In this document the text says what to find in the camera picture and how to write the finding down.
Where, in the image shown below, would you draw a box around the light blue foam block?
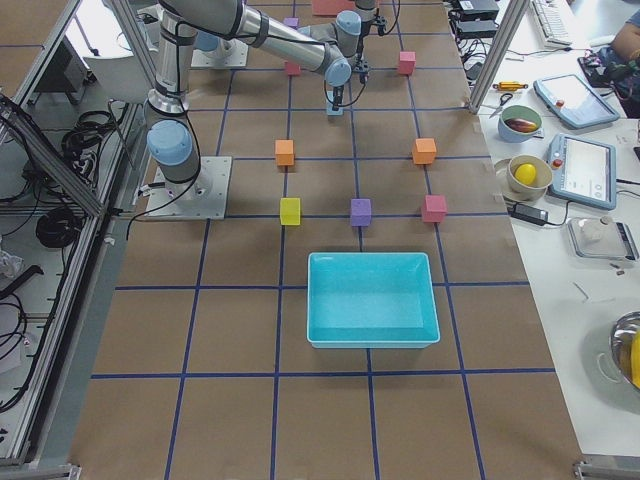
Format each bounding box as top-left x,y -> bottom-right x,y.
326,100 -> 344,116

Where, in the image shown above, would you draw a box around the orange foam block left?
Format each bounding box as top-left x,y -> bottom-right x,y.
274,139 -> 295,167

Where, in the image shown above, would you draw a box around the orange foam block right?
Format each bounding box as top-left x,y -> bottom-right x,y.
412,138 -> 437,165

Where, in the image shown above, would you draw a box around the kitchen scale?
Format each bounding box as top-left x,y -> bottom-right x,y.
567,216 -> 639,261

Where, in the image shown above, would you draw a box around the pink foam block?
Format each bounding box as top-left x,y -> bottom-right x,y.
421,195 -> 448,223
397,51 -> 416,76

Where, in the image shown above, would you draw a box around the aluminium frame post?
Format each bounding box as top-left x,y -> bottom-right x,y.
468,0 -> 529,114

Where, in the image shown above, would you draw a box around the upper teach pendant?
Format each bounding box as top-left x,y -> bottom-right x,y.
533,74 -> 619,129

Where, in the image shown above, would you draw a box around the green bowl with fruit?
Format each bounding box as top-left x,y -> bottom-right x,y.
497,105 -> 542,143

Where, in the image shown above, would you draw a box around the orange handled tool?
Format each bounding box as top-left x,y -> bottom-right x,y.
492,81 -> 529,92

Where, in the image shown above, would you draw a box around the scissors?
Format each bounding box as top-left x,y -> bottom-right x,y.
490,92 -> 513,118

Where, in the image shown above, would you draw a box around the yellow foam block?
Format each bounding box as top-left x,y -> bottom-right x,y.
279,197 -> 302,226

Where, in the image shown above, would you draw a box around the pink foam block near arm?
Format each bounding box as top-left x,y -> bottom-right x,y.
284,61 -> 302,77

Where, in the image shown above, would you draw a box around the yellow lemon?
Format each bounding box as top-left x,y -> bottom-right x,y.
513,163 -> 537,186

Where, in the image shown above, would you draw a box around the pink foam block far right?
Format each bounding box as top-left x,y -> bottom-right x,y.
397,51 -> 416,76

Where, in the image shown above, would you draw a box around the beige bowl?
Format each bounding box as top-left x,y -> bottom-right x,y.
506,155 -> 553,200

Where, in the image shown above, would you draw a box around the white keyboard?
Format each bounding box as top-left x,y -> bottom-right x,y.
530,0 -> 573,48

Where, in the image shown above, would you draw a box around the purple foam block centre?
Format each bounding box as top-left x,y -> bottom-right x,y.
350,198 -> 372,227

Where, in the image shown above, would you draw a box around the black power adapter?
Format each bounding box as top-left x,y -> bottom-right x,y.
510,203 -> 548,226

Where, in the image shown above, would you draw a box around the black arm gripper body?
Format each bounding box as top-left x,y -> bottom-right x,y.
355,47 -> 370,83
331,86 -> 344,107

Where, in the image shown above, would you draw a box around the pink foam block near right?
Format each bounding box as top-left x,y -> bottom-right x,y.
421,195 -> 448,223

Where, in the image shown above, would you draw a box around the lower teach pendant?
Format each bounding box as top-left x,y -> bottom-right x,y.
547,134 -> 617,211

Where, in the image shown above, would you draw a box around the red foam mat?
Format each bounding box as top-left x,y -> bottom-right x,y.
311,0 -> 379,21

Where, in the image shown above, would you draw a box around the purple foam block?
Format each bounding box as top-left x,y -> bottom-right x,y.
350,198 -> 372,227
283,17 -> 299,29

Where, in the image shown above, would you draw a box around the robot arm base plate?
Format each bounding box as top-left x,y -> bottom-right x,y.
145,156 -> 232,220

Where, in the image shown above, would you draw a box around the metal bowl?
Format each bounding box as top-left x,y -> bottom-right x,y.
596,311 -> 639,395

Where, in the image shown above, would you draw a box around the purple foam block far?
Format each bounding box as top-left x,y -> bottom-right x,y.
283,17 -> 299,29

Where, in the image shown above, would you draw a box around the teach pendant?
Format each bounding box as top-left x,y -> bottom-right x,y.
547,134 -> 617,211
533,74 -> 619,129

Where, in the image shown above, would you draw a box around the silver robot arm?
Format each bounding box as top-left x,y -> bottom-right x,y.
145,1 -> 361,191
174,1 -> 362,87

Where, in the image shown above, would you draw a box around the orange foam block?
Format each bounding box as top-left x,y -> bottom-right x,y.
274,139 -> 295,167
412,138 -> 437,165

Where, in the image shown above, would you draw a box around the turquoise plastic tray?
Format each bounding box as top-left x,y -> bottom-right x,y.
307,252 -> 441,349

